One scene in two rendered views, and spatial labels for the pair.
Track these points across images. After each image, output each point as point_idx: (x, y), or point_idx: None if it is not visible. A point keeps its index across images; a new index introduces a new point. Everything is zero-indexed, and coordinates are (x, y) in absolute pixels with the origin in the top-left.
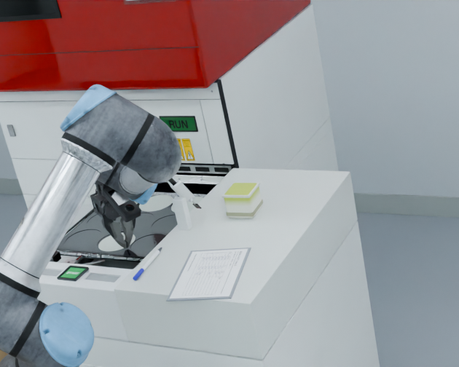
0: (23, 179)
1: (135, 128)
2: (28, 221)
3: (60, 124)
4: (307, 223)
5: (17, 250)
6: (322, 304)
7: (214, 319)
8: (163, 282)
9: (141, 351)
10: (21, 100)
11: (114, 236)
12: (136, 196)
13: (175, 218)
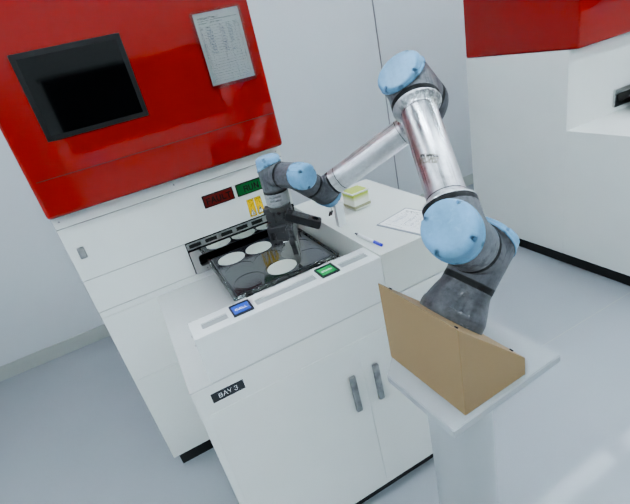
0: (99, 297)
1: (439, 79)
2: (442, 152)
3: (406, 79)
4: (403, 192)
5: (456, 174)
6: None
7: None
8: (401, 237)
9: None
10: (92, 217)
11: (298, 252)
12: (335, 197)
13: None
